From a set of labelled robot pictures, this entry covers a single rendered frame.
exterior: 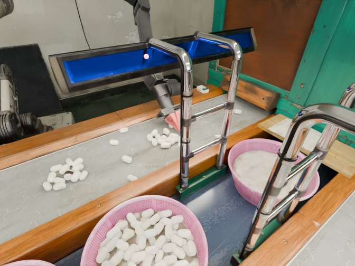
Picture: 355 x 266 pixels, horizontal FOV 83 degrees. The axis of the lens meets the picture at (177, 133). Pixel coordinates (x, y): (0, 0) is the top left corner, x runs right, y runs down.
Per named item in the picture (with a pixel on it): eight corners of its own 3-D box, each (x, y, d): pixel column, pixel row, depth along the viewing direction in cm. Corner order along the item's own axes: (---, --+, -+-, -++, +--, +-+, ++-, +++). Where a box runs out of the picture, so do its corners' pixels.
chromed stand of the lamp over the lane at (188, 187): (151, 165, 76) (137, 37, 50) (193, 146, 85) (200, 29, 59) (180, 201, 63) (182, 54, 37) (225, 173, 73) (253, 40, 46)
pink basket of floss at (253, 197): (222, 209, 61) (226, 189, 55) (225, 152, 82) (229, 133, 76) (318, 229, 56) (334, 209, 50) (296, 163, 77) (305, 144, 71)
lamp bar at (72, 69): (56, 83, 47) (44, 51, 43) (239, 46, 75) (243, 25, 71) (62, 96, 41) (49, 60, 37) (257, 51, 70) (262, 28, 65)
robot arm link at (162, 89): (148, 89, 84) (153, 82, 79) (161, 87, 88) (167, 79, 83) (155, 104, 83) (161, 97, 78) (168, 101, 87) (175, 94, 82)
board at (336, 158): (257, 126, 81) (257, 124, 80) (279, 115, 88) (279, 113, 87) (349, 179, 59) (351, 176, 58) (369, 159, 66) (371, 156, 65)
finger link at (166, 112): (187, 126, 79) (177, 105, 80) (173, 132, 75) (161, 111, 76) (180, 132, 85) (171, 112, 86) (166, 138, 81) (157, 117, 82)
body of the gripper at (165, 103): (184, 106, 81) (176, 91, 82) (162, 114, 76) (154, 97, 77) (178, 113, 87) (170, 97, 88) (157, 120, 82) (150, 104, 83)
